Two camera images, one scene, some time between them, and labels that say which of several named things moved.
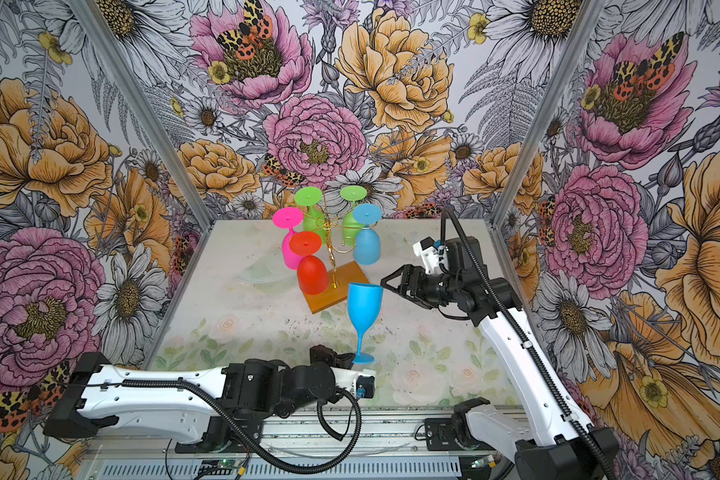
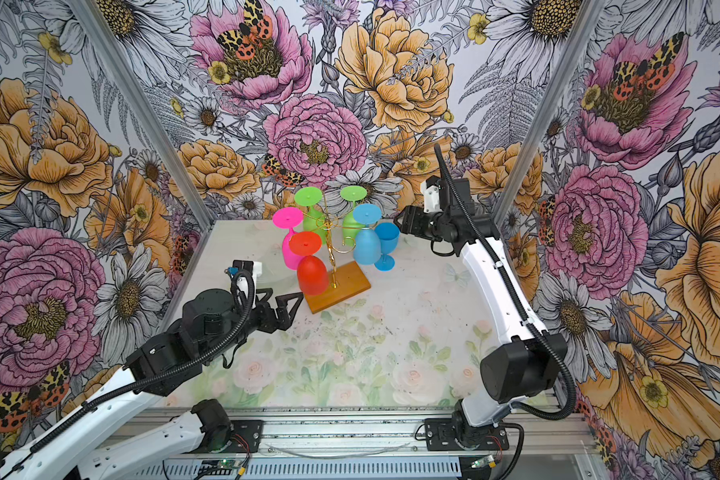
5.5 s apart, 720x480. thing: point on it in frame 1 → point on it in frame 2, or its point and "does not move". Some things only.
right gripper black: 408,271 → 413,216
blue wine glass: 364,308 → 389,237
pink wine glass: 288,217 does not move
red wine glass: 312,274 does not move
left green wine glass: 313,221 does not move
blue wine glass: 367,244 does not move
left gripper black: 337,359 → 284,320
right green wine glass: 350,226 does not move
